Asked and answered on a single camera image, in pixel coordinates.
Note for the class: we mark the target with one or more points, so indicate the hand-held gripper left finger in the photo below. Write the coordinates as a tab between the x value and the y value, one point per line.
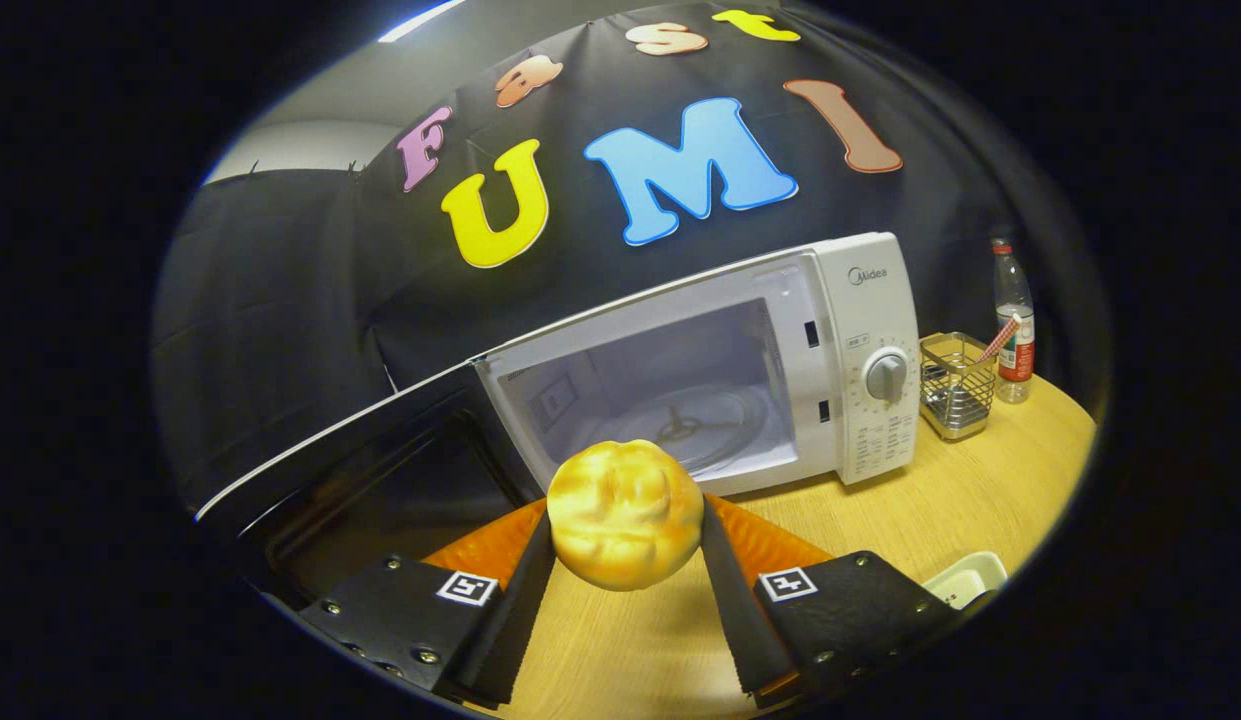
515	620

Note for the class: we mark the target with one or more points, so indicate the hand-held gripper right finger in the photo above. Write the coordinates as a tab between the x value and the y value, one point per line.
745	620

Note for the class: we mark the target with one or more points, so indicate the golden bread bun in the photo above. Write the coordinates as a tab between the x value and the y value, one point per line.
625	515

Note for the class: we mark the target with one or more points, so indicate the white microwave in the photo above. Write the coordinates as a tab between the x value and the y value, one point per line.
860	300

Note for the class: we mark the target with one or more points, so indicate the glass microwave turntable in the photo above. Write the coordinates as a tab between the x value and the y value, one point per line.
730	440

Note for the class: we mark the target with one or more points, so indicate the cream rectangular plate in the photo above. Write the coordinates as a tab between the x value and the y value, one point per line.
970	578

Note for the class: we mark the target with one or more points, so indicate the red striped straw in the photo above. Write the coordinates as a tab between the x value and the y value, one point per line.
1000	338

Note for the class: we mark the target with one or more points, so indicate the black backdrop cloth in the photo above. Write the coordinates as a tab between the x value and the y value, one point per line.
280	280

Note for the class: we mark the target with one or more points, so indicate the clear bottle with red label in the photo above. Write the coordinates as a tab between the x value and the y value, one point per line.
1012	300

